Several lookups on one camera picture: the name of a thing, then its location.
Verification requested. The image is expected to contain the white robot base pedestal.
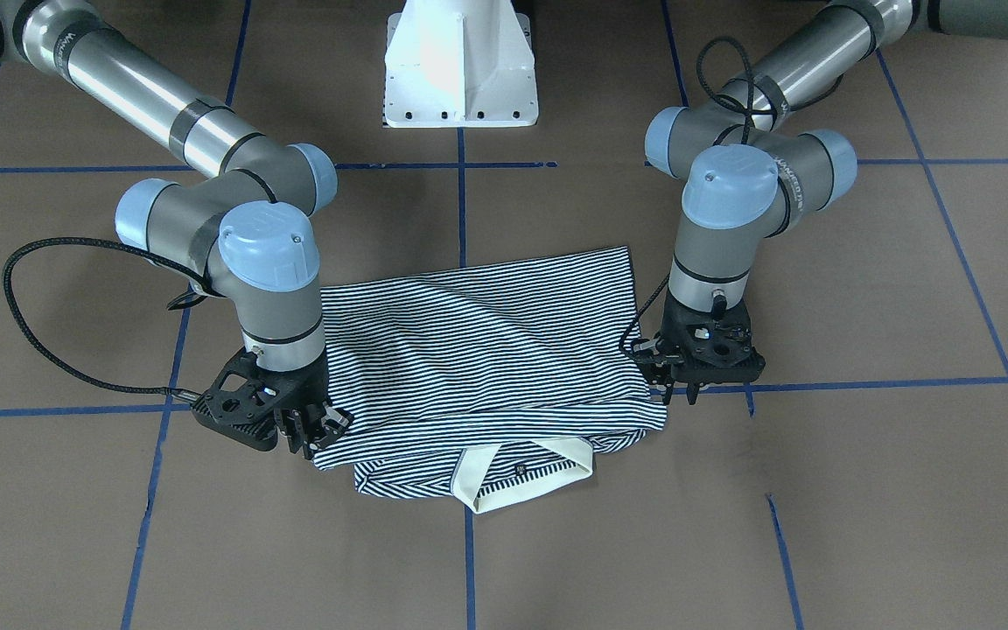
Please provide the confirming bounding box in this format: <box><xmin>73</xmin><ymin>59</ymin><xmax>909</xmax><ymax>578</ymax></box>
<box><xmin>381</xmin><ymin>1</ymin><xmax>540</xmax><ymax>129</ymax></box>

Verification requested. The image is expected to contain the blue white striped polo shirt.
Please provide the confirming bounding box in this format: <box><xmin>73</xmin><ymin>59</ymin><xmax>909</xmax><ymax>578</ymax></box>
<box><xmin>312</xmin><ymin>247</ymin><xmax>667</xmax><ymax>514</ymax></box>

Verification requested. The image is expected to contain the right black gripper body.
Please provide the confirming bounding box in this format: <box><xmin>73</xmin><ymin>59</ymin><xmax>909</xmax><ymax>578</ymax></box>
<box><xmin>192</xmin><ymin>350</ymin><xmax>354</xmax><ymax>456</ymax></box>

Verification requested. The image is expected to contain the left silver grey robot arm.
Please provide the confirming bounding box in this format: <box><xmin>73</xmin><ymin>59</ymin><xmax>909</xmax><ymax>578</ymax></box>
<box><xmin>619</xmin><ymin>1</ymin><xmax>1008</xmax><ymax>403</ymax></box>

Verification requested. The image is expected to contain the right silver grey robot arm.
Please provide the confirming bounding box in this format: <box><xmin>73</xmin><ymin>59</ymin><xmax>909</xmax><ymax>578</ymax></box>
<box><xmin>0</xmin><ymin>1</ymin><xmax>353</xmax><ymax>459</ymax></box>

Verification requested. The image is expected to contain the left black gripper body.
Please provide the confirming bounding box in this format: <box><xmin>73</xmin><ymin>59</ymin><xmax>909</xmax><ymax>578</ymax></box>
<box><xmin>631</xmin><ymin>295</ymin><xmax>767</xmax><ymax>389</ymax></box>

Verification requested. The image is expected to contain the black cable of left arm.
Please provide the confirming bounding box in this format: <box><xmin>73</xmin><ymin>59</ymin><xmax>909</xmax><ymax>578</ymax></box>
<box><xmin>618</xmin><ymin>35</ymin><xmax>846</xmax><ymax>351</ymax></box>

